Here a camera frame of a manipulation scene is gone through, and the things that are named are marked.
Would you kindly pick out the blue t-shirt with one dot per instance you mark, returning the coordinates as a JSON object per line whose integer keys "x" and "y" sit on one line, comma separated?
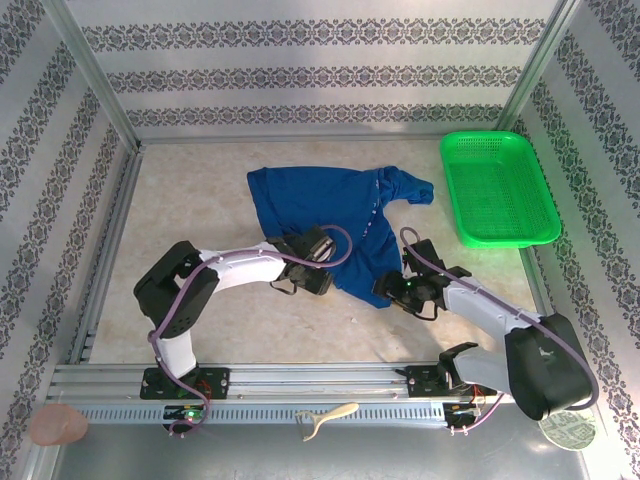
{"x": 320, "y": 200}

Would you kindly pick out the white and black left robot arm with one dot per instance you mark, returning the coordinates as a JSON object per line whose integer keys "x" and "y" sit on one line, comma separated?
{"x": 240, "y": 265}

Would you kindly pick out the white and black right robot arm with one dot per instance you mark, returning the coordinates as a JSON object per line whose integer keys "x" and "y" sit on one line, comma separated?
{"x": 480, "y": 305}

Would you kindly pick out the green plastic basket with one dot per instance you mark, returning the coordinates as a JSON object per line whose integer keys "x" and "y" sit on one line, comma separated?
{"x": 500, "y": 190}

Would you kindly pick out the small circuit board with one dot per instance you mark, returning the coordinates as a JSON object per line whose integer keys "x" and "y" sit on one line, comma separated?
{"x": 462, "y": 409}
{"x": 190, "y": 414}

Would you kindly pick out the cream vegetable peeler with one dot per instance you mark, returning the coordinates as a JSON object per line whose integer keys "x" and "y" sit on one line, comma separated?
{"x": 342, "y": 411}

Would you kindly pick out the round green patterned disc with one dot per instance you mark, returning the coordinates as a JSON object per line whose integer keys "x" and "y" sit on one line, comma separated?
{"x": 575, "y": 432}

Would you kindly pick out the translucent pink cup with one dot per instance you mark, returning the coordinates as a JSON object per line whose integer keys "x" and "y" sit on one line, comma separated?
{"x": 57, "y": 425}

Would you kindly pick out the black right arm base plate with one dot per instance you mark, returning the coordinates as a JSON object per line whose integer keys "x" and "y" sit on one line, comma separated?
{"x": 420, "y": 380}

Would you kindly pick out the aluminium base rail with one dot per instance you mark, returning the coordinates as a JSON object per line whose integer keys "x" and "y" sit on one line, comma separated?
{"x": 310, "y": 380}

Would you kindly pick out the aluminium side frame rail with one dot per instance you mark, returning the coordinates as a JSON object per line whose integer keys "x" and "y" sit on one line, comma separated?
{"x": 107, "y": 250}
{"x": 537, "y": 285}

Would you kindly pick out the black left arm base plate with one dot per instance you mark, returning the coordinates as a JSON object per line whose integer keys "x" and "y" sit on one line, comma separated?
{"x": 220, "y": 382}

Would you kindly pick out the long aluminium frame rail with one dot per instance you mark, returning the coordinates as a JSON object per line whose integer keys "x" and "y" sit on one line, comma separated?
{"x": 225, "y": 137}

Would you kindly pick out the aluminium frame post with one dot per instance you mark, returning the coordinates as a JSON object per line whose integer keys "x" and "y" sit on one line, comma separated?
{"x": 90, "y": 70}
{"x": 540, "y": 65}

